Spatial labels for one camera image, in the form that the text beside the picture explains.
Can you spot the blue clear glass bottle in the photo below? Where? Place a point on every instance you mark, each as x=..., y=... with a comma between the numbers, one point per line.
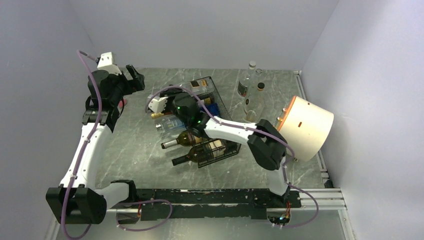
x=169, y=123

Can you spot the frosted clear slim bottle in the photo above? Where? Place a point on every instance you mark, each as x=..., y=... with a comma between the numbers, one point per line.
x=245, y=81

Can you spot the dark red gold-capped bottle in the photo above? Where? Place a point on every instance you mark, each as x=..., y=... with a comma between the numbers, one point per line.
x=157, y=115

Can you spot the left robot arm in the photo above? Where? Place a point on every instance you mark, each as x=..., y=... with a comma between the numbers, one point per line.
x=76, y=200

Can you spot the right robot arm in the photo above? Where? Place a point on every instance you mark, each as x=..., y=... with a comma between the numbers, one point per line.
x=266, y=144

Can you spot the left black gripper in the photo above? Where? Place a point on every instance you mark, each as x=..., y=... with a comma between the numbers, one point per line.
x=136, y=84

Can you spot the pink rectangular eraser block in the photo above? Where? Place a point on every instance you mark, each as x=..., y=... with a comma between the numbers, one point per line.
x=122, y=103

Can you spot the clear bottle white label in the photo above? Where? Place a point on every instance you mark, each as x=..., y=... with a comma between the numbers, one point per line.
x=254, y=104

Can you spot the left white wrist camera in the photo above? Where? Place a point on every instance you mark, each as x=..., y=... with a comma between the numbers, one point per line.
x=107, y=62

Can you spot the clear bottle orange black label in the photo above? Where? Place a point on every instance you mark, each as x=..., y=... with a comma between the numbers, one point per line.
x=198, y=87

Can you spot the black wire wine rack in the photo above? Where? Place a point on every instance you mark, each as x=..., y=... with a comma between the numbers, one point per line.
x=224, y=113

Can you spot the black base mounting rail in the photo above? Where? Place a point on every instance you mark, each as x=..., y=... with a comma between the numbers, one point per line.
x=255, y=203

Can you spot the beige cylindrical lamp shade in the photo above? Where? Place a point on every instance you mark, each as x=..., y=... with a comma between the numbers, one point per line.
x=305, y=126

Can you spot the dark green black-capped bottle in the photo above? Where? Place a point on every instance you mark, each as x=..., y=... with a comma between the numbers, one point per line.
x=208, y=152

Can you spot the green bottle silver cap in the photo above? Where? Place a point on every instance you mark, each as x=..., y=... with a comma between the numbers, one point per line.
x=185, y=139

